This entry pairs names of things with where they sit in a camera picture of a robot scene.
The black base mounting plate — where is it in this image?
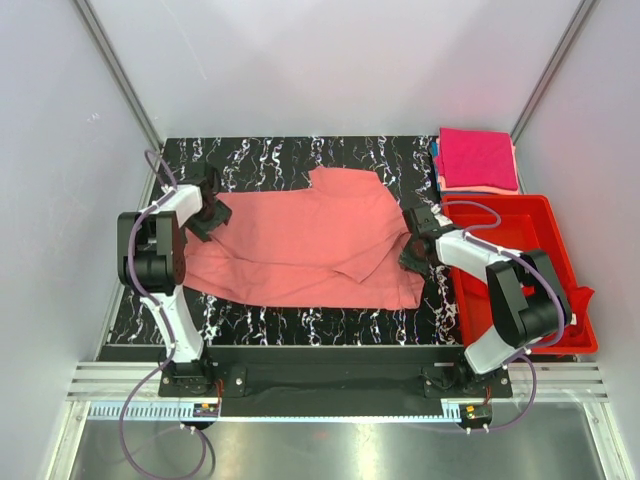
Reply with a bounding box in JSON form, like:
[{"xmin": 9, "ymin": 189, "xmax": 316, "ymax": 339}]
[{"xmin": 159, "ymin": 346, "xmax": 512, "ymax": 419}]

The purple cable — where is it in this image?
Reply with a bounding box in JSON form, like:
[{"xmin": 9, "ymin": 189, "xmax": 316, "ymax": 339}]
[
  {"xmin": 119, "ymin": 148, "xmax": 216, "ymax": 476},
  {"xmin": 432, "ymin": 200, "xmax": 576, "ymax": 431}
]

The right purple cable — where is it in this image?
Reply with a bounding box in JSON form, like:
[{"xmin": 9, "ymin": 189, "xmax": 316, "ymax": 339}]
[{"xmin": 432, "ymin": 200, "xmax": 576, "ymax": 431}]

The red plastic bin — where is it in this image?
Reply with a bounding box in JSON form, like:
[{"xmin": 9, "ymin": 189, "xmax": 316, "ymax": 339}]
[{"xmin": 444, "ymin": 194, "xmax": 598, "ymax": 356}]

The blue folded t shirt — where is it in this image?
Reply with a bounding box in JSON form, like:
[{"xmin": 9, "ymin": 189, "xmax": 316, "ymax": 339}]
[{"xmin": 430, "ymin": 139, "xmax": 442, "ymax": 192}]

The black marble pattern mat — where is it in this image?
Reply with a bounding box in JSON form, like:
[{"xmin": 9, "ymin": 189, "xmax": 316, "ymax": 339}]
[{"xmin": 102, "ymin": 134, "xmax": 464, "ymax": 347}]

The left aluminium corner post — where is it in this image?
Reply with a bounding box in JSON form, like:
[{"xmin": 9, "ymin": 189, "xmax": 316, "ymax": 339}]
[{"xmin": 69, "ymin": 0, "xmax": 165, "ymax": 156}]

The white cable duct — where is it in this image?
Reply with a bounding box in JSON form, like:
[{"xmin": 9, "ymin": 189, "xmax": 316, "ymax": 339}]
[{"xmin": 87, "ymin": 403, "xmax": 464, "ymax": 424}]

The magenta folded t shirt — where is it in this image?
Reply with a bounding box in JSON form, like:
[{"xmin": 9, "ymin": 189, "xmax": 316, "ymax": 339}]
[{"xmin": 438, "ymin": 128, "xmax": 516, "ymax": 190}]

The red t shirt in bin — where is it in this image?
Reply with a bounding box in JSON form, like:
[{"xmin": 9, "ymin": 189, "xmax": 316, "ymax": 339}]
[{"xmin": 556, "ymin": 286, "xmax": 594, "ymax": 349}]

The aluminium corner post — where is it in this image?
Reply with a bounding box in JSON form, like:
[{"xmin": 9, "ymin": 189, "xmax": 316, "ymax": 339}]
[
  {"xmin": 509, "ymin": 0, "xmax": 601, "ymax": 146},
  {"xmin": 69, "ymin": 0, "xmax": 165, "ymax": 156}
]

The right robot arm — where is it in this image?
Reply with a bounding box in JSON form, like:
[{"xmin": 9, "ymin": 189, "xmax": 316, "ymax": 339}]
[{"xmin": 399, "ymin": 200, "xmax": 572, "ymax": 397}]

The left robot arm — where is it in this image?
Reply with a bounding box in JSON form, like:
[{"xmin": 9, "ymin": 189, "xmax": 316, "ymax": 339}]
[{"xmin": 117, "ymin": 164, "xmax": 232, "ymax": 396}]

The right aluminium corner post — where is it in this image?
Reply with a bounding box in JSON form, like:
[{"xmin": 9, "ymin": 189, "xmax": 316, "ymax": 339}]
[{"xmin": 509, "ymin": 0, "xmax": 601, "ymax": 146}]

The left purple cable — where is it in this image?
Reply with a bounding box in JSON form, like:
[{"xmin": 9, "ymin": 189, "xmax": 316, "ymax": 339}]
[{"xmin": 119, "ymin": 148, "xmax": 216, "ymax": 476}]

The salmon pink t shirt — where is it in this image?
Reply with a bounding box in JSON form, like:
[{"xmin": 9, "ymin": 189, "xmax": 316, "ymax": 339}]
[{"xmin": 184, "ymin": 167, "xmax": 424, "ymax": 310}]

